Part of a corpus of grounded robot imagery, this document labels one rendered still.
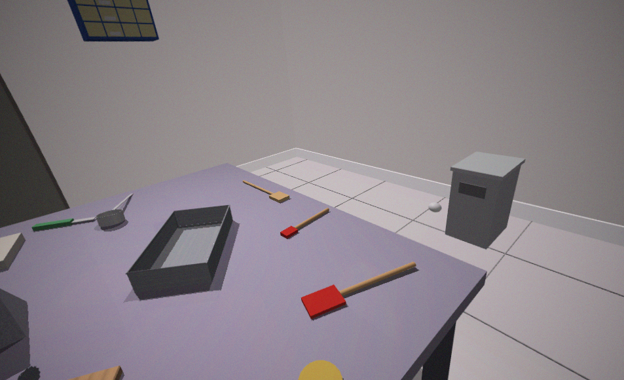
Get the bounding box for red block on wooden stick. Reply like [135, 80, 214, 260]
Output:
[280, 208, 329, 238]

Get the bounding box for wooden board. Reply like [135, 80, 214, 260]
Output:
[69, 366, 122, 380]

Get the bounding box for red spatula with wooden handle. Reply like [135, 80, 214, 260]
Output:
[301, 262, 416, 319]

